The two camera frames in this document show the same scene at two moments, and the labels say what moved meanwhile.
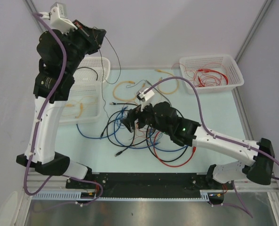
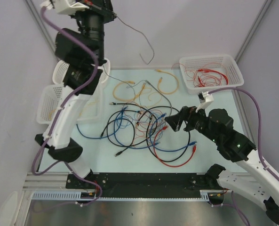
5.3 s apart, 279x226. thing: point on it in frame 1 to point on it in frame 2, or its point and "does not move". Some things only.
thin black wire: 103,70 to 146,38
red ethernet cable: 207,70 does not move
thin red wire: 211,75 does not move
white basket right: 208,73 does not move
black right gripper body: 145,117 to 196,120
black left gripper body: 85,43 to 106,14
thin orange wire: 210,75 does not move
